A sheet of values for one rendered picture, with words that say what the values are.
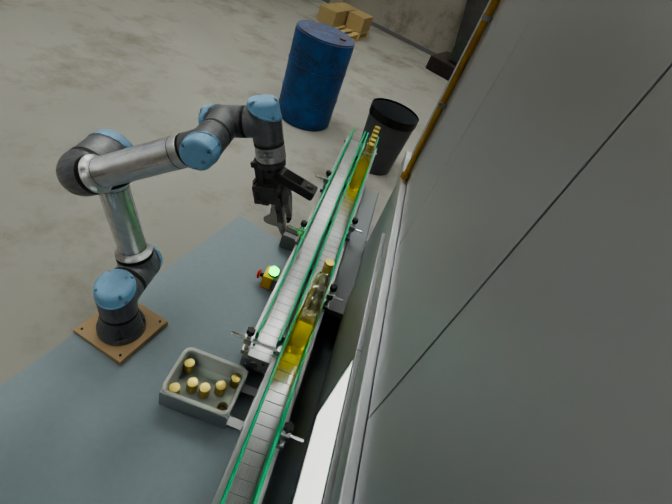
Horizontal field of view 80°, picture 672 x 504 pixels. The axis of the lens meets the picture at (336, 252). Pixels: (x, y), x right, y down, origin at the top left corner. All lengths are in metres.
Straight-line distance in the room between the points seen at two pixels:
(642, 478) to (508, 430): 0.13
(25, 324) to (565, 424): 2.49
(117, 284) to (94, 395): 0.34
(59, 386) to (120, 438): 0.25
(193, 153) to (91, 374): 0.87
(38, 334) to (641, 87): 2.50
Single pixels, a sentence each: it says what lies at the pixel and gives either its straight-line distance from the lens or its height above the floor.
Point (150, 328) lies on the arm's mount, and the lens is 1.57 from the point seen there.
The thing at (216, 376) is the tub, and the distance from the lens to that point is 1.48.
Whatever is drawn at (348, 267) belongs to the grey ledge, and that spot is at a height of 0.88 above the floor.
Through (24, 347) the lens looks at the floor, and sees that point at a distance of 2.53.
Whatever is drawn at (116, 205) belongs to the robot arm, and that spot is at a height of 1.22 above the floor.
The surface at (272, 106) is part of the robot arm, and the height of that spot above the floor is 1.67.
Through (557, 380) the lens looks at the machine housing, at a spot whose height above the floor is 1.87.
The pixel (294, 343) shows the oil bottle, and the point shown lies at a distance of 1.38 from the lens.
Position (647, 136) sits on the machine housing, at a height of 2.01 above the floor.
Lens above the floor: 2.08
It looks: 41 degrees down
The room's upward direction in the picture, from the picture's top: 24 degrees clockwise
